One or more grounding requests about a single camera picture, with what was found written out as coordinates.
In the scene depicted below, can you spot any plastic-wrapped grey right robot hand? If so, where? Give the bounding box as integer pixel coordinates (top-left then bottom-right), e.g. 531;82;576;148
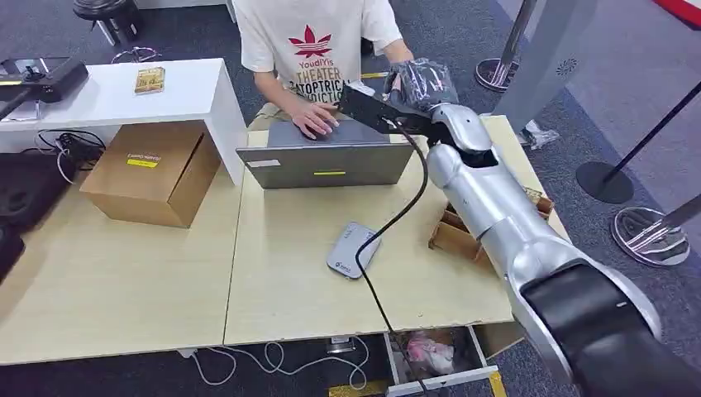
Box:
383;57;460;114

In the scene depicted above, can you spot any chrome stanchion with round base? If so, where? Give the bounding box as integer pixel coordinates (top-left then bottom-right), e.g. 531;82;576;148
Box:
474;0;539;93

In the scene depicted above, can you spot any person's right hand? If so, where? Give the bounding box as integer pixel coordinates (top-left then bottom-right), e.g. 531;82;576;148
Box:
290;103;341;141

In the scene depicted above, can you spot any person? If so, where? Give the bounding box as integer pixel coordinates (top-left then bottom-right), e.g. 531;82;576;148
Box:
232;0;416;141

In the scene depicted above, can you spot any grey laptop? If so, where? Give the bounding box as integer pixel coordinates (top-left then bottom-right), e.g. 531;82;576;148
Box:
236;119;416;191

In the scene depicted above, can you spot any grey standing panel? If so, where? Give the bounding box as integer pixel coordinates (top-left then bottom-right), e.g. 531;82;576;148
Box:
491;0;599;134

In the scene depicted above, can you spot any crumpled clear plastic wrap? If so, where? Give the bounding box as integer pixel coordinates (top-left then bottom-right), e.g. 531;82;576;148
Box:
517;119;560;151

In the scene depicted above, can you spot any wooden card box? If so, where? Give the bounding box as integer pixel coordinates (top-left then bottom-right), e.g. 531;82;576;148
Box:
427;186;556;270

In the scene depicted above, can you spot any grey card reader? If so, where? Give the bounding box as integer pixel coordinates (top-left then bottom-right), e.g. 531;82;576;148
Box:
326;222;384;280

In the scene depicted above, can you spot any black stanchion with round base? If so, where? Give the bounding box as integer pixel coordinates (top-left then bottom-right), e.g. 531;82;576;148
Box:
575;80;701;205

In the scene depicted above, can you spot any white desk shelf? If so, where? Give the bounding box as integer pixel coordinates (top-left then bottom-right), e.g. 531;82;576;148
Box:
0;58;249;188

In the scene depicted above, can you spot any red barrier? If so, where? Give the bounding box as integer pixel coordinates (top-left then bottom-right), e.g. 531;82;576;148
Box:
650;0;701;30

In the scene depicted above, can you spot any pink plastic bag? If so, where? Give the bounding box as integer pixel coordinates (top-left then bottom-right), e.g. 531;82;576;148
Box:
406;331;456;377

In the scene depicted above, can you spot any chrome stanchion with glossy base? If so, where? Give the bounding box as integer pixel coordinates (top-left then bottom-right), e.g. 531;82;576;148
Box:
610;194;701;269

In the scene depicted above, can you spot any small golden card pack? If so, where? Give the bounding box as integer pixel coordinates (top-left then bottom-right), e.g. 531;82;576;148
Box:
134;66;166;95

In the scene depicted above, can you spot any brown cardboard box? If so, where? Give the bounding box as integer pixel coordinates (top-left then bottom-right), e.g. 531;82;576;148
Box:
79;121;222;230

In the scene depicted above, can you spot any white drawer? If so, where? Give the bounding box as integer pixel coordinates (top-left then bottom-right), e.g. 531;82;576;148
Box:
383;326;500;397

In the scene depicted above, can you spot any black stool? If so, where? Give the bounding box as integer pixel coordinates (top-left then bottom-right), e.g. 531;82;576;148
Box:
72;0;145;47

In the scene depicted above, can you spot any black device on stand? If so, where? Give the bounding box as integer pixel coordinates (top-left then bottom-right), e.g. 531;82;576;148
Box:
0;56;90;122

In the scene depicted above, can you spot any black bag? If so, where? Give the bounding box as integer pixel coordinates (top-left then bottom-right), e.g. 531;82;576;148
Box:
0;152;79;234

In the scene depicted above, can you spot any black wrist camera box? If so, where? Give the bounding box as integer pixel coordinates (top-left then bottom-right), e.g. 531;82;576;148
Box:
337;82;441;137

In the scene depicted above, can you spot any black camera cable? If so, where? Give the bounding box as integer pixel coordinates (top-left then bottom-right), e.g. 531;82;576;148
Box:
355;117;432;397

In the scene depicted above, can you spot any chrome stool foot ring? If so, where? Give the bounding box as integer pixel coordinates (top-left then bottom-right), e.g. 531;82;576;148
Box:
111;46;163;65

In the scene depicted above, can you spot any white power cable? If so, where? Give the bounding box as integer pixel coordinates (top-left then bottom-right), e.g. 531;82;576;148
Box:
176;336;370;392

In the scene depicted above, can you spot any black cable bundle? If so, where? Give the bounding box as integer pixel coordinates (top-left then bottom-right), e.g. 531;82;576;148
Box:
36;129;107;165

